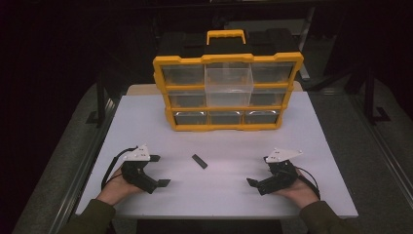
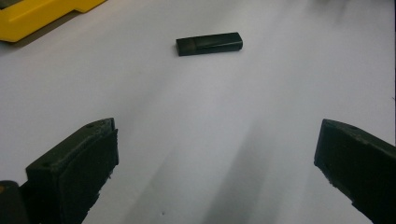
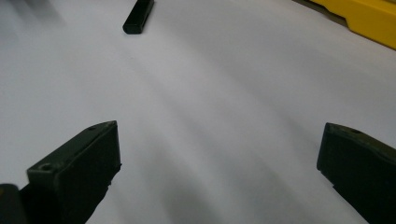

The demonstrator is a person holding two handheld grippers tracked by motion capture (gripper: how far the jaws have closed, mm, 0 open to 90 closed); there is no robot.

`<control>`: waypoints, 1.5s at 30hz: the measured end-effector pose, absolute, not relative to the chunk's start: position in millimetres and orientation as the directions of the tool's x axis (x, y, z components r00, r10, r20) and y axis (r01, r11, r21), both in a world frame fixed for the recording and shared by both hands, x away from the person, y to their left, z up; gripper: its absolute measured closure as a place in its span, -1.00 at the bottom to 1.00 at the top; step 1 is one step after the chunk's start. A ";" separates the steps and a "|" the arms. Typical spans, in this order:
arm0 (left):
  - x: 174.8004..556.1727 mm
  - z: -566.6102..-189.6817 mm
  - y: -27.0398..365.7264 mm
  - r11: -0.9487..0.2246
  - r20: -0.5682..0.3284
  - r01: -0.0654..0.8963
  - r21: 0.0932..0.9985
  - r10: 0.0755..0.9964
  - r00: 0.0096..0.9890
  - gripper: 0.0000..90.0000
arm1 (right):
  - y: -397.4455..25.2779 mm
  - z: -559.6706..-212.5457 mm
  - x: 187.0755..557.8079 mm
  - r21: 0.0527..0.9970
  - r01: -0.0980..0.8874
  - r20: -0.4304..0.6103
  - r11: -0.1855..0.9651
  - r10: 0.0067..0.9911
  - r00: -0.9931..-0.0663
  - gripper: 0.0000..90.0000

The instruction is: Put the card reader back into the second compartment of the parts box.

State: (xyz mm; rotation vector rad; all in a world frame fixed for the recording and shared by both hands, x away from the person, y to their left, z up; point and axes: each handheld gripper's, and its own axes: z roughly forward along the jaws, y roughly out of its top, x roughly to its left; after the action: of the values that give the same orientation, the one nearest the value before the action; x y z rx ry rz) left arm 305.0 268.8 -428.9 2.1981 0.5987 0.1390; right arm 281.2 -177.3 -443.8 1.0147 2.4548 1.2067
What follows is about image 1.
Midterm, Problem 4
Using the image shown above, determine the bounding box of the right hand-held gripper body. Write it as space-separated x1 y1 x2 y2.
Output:
255 148 304 197

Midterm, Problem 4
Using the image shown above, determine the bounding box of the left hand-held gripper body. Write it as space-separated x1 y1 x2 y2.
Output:
121 143 161 195

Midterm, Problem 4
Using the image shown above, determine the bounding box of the small black rectangular bar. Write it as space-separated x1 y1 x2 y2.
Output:
191 153 208 171

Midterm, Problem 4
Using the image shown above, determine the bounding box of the clear plastic drawer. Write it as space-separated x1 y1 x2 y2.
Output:
204 66 254 108

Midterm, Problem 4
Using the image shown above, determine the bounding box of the yellow black storage organizer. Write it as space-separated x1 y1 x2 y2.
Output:
152 28 305 133

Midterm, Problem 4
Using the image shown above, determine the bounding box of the person's right hand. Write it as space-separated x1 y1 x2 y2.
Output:
273 168 321 210

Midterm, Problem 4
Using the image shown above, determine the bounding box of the person's left hand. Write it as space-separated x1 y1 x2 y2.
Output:
96 164 145 207

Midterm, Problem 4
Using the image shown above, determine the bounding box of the black metal stand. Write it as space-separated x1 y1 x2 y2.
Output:
85 72 115 129
362 64 393 126

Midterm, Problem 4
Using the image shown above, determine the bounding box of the set of clear organizer drawers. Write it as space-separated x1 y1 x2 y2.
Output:
161 61 295 126

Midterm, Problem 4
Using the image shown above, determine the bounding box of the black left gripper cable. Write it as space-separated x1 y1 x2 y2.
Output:
100 146 139 192

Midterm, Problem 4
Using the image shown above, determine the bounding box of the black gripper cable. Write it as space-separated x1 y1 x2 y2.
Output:
100 146 139 192
294 166 322 200

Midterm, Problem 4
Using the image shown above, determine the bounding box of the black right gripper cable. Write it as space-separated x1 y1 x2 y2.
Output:
294 166 322 200

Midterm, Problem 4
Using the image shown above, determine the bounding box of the aluminium frame rail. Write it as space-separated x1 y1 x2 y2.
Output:
48 96 122 234
350 96 413 204

